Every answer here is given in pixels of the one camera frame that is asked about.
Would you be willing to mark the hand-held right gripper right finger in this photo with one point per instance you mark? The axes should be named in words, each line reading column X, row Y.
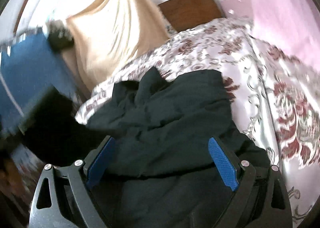
column 223, row 165

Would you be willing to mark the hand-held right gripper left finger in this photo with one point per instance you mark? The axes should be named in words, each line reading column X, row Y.
column 100, row 164

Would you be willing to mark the black garment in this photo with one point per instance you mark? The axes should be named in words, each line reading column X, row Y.
column 175, row 118

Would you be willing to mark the dark object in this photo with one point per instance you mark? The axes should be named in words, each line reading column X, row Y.
column 60, row 37

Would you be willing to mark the cream draped cloth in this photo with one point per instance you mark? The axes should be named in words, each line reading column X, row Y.
column 112, row 30

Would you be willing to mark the floral satin bedspread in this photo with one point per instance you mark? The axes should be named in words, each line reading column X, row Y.
column 200, row 50

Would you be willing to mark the wooden headboard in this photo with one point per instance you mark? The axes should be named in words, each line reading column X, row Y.
column 192, row 8

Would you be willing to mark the pink curtain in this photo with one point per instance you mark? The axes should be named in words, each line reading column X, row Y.
column 287, row 18

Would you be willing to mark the blue printed wall cloth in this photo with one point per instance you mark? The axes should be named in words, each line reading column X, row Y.
column 30, row 68

